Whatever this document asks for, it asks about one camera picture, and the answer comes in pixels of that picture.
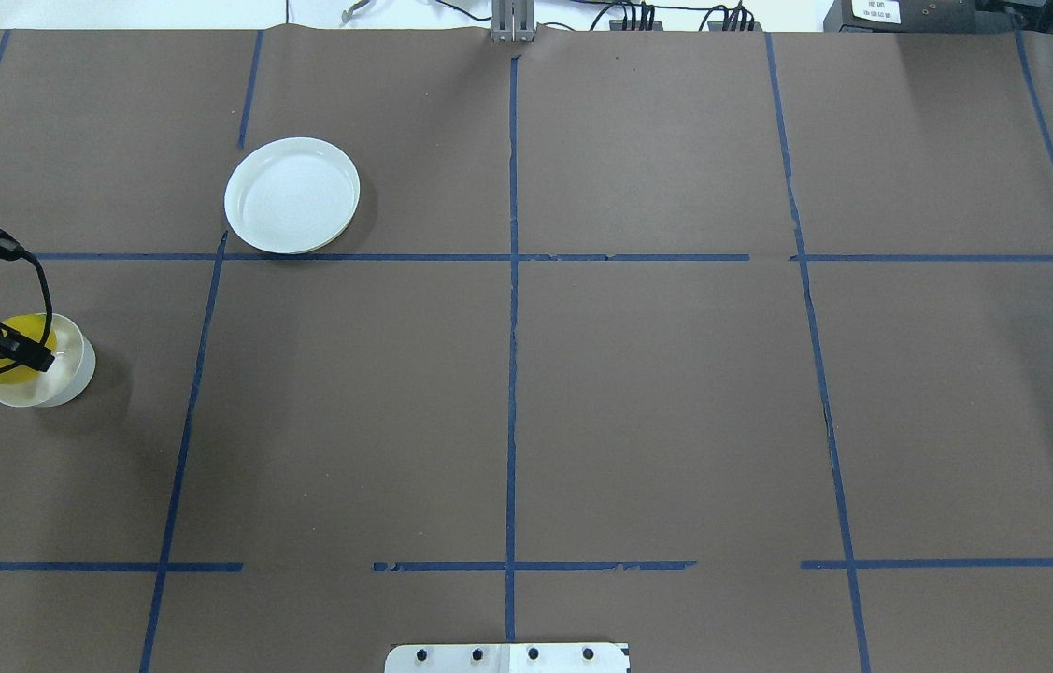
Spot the metal base plate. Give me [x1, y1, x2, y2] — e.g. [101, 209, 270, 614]
[384, 642, 632, 672]

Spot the white bowl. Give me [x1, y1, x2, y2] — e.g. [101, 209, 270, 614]
[0, 314, 96, 408]

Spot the yellow lemon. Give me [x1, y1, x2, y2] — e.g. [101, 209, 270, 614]
[0, 312, 59, 385]

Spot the black power box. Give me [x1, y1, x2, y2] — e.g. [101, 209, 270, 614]
[822, 1, 1020, 35]

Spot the aluminium frame post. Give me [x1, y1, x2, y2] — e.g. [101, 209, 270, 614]
[491, 0, 537, 43]

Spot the white plate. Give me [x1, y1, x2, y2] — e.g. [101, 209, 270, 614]
[223, 136, 363, 255]

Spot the brown paper table cover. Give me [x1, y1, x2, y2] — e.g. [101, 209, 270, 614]
[0, 25, 1053, 672]

